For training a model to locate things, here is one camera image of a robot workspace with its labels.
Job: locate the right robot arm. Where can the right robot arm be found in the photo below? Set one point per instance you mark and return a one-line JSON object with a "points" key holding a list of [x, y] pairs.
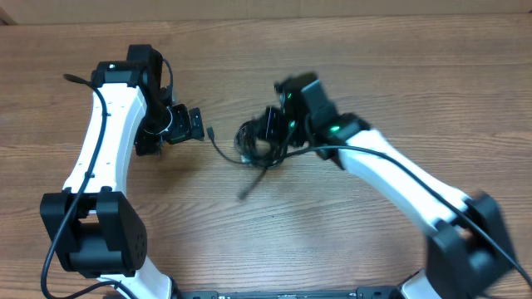
{"points": [[468, 247]]}

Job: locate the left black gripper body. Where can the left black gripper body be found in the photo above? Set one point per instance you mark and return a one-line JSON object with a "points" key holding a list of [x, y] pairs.
{"points": [[180, 127]]}

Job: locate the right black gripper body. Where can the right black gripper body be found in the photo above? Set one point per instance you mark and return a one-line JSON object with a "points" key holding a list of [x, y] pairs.
{"points": [[277, 125]]}

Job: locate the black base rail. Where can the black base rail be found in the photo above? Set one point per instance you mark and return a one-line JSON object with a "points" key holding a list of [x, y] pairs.
{"points": [[381, 292]]}

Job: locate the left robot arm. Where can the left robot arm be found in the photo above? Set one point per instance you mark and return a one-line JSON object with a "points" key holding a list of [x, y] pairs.
{"points": [[93, 228]]}

